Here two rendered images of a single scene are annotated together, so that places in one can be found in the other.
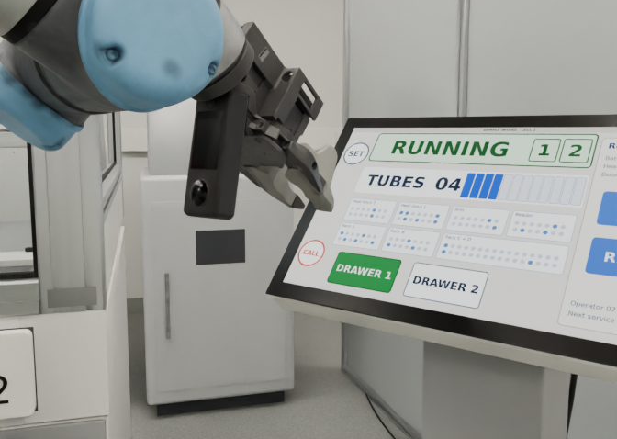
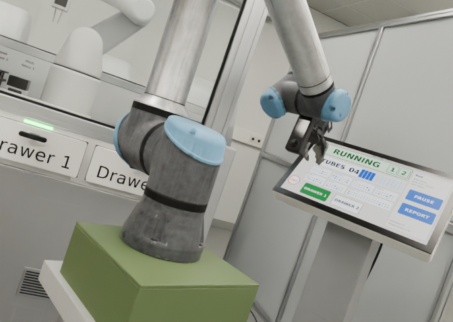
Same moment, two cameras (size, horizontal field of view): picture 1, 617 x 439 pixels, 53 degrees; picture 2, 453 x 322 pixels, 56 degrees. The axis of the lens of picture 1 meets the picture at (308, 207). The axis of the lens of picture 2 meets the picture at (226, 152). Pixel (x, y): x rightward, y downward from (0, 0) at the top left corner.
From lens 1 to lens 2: 0.71 m
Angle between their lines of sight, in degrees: 6
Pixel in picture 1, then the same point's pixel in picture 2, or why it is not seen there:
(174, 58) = (341, 113)
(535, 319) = (377, 221)
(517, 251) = (375, 199)
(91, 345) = not seen: hidden behind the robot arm
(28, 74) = (287, 99)
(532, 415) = (360, 262)
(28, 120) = (280, 110)
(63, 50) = (318, 103)
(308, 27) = (255, 71)
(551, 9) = (400, 114)
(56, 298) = not seen: hidden behind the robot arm
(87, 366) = not seen: hidden behind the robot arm
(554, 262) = (387, 206)
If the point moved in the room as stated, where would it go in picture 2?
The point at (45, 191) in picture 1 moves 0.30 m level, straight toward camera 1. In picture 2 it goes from (209, 123) to (253, 137)
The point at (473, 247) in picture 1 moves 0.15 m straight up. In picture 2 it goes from (359, 195) to (375, 149)
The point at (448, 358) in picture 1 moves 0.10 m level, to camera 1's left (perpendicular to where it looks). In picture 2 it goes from (334, 234) to (306, 226)
